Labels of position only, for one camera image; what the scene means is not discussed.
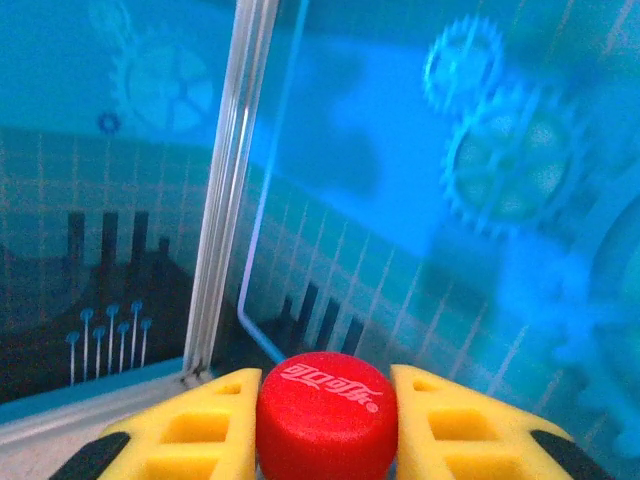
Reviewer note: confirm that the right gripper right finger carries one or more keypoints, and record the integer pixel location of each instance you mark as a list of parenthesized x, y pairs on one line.
[(450, 430)]

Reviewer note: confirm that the Coca-Cola bottle red cap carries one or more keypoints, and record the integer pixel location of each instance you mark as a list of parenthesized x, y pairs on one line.
[(325, 425)]

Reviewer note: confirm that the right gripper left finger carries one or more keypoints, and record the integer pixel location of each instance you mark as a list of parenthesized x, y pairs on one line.
[(200, 430)]

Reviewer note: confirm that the aluminium frame post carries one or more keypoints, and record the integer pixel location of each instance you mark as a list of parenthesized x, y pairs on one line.
[(225, 200)]

